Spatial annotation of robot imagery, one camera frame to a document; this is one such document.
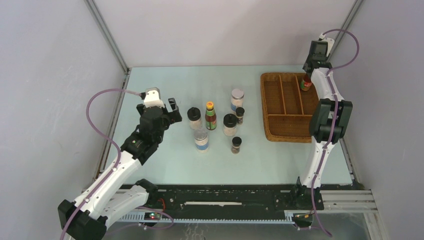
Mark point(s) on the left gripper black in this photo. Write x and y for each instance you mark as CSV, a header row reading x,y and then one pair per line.
x,y
174,115

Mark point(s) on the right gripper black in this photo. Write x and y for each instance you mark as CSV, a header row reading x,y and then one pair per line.
x,y
308,59

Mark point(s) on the yellow-cap sauce bottle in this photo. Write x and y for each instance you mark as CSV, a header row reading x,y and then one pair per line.
x,y
305,83
210,116

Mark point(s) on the blue-label silver-lid jar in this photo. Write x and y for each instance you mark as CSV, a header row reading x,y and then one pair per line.
x,y
201,140
237,99

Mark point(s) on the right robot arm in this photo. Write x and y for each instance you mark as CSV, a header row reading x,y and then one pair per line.
x,y
331,116

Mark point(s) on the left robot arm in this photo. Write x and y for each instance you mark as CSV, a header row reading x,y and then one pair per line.
x,y
89,216

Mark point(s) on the black-spout-lid jar white beads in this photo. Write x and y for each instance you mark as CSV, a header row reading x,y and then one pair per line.
x,y
195,118

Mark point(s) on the large black-lid jar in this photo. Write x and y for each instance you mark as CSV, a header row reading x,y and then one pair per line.
x,y
230,124

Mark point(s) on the wicker divided basket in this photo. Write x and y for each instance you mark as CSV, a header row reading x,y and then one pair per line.
x,y
287,109

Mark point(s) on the small black-lid spice jar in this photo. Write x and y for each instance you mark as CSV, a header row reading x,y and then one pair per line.
x,y
239,112

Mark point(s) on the front black-lid spice jar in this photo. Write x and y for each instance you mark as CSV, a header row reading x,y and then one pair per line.
x,y
236,144

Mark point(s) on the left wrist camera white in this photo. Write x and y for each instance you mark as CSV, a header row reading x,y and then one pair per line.
x,y
152,98

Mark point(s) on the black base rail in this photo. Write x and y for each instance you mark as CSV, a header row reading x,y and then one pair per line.
x,y
233,202

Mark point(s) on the aluminium corner frame left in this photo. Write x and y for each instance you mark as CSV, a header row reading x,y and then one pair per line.
x,y
105,31

